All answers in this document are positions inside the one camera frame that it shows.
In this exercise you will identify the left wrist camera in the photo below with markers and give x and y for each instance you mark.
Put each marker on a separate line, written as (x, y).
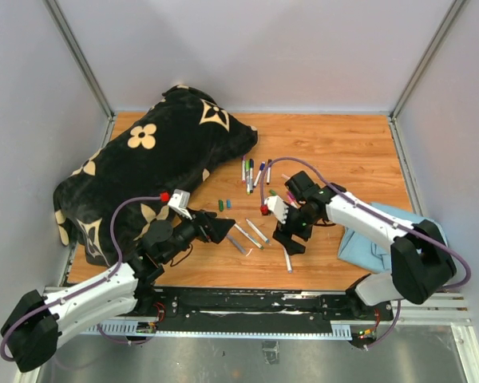
(179, 203)

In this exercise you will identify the light green marker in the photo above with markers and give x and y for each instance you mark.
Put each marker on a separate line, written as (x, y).
(248, 176)

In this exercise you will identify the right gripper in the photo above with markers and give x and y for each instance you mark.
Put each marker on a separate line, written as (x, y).
(283, 234)

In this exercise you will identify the black cap whiteboard marker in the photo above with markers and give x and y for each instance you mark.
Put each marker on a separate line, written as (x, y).
(268, 172)

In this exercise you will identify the light blue marker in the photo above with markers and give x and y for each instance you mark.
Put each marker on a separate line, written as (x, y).
(257, 231)

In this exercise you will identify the light blue cloth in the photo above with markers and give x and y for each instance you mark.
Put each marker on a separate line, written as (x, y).
(359, 250)

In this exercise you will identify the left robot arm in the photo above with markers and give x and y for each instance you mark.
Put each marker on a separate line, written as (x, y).
(40, 324)

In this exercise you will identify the black floral plush blanket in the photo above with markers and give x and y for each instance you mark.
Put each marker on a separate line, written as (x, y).
(112, 198)

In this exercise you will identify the purple marker grey body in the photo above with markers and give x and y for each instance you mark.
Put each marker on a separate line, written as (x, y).
(236, 244)

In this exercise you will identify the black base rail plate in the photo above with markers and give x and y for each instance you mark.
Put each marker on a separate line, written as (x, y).
(177, 302)

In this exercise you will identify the lavender cap marker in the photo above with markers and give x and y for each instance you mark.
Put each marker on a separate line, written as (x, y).
(287, 261)

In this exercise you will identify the slotted cable duct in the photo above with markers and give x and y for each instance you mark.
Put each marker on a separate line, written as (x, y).
(229, 326)

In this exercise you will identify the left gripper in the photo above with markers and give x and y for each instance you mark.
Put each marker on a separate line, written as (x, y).
(203, 223)

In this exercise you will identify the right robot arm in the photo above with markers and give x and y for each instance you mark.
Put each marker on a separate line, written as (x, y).
(420, 262)

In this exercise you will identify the blue cap whiteboard marker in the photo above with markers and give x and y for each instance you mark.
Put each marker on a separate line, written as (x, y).
(259, 173)

